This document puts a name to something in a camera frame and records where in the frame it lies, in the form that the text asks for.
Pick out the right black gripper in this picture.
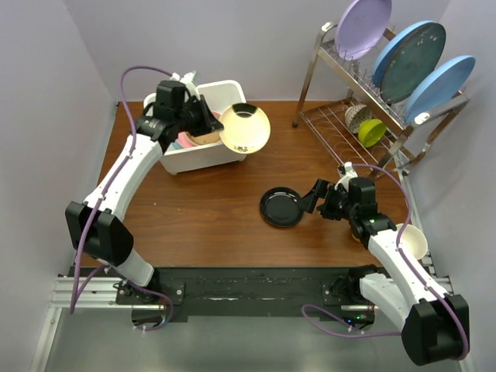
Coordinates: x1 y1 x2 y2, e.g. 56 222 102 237
295 179 357 221

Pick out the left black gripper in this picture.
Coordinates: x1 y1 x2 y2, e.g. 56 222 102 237
174 95 223 138

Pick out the pink plastic plate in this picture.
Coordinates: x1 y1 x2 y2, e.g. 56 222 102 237
170 110 224 150

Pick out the cream plate black brushstroke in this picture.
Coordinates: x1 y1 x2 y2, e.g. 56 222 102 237
219 102 270 154

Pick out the black glossy plate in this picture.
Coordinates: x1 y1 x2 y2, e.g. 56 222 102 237
259 187 304 228

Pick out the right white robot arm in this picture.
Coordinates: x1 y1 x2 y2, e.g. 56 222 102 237
299 176 470 366

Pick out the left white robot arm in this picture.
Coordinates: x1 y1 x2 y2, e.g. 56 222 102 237
65 79 222 304

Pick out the white plastic bin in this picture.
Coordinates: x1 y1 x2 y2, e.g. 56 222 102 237
136 80 246 174

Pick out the lime green bowl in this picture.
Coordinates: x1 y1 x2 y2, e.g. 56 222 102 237
358 119 387 148

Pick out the patterned white bowl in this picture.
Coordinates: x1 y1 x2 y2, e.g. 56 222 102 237
345 104 374 134

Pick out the steel dish rack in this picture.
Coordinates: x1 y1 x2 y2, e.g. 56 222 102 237
292 22 469 176

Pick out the light blue plate behind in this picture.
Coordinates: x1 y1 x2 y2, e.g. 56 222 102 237
372 20 432 88

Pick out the light blue plate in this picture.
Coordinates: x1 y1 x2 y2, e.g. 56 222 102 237
372 20 432 88
405 55 476 124

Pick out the dark teal plate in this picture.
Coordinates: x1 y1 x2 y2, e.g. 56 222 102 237
380 22 446 105

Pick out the light blue plate front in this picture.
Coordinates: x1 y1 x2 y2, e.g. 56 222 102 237
405 55 476 124

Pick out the lavender plate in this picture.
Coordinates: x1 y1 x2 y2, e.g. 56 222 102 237
335 0 392 60

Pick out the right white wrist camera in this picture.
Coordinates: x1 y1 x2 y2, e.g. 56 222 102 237
336 161 358 190

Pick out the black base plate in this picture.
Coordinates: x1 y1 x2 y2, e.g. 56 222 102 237
95 264 387 322

